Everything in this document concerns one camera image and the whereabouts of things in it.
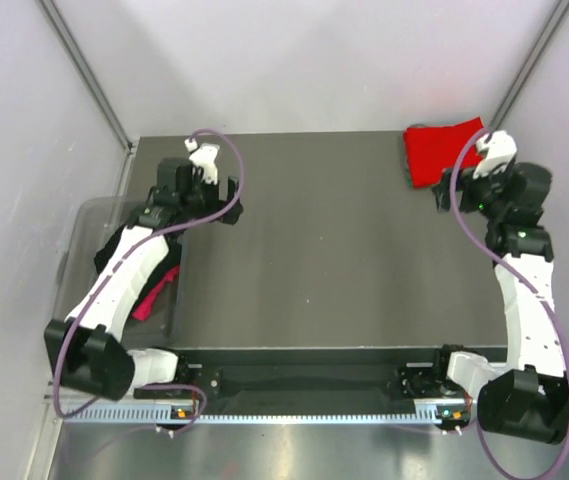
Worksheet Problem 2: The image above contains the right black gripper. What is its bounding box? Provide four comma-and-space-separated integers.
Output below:
431, 161, 512, 221

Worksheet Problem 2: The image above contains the red t shirt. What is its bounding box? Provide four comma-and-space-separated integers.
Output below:
403, 117, 484, 189

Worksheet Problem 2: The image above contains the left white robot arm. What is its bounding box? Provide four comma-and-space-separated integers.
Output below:
44, 156, 244, 401

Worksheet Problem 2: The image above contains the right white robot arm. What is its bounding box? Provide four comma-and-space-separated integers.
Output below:
430, 161, 569, 444

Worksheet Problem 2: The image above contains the black t shirt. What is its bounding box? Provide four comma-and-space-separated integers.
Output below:
93, 225, 182, 315

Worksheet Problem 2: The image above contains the folded green t shirt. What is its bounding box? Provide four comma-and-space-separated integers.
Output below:
405, 166, 413, 187

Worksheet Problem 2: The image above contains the pink t shirt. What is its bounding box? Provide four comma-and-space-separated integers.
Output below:
131, 265, 180, 322

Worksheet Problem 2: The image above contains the clear plastic bin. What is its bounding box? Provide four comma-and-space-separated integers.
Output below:
52, 196, 180, 348

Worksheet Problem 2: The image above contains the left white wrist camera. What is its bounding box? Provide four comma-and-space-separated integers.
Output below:
184, 138, 220, 185

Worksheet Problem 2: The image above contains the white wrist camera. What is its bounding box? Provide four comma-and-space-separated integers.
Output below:
184, 138, 220, 185
472, 130, 517, 179

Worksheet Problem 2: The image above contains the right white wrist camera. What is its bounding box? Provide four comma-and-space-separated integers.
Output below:
472, 130, 517, 179

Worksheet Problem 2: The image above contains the right aluminium frame post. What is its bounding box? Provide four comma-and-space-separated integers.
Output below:
489, 0, 569, 130

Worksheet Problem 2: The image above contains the aluminium frame post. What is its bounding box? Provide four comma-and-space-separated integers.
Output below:
35, 0, 133, 152
489, 0, 569, 130

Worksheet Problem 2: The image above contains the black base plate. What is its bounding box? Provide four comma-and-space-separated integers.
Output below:
133, 362, 480, 404

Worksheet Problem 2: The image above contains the left aluminium frame post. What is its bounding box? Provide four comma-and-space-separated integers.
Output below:
35, 0, 133, 152

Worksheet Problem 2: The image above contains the grey slotted cable duct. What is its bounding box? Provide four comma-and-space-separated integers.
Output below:
63, 402, 470, 425

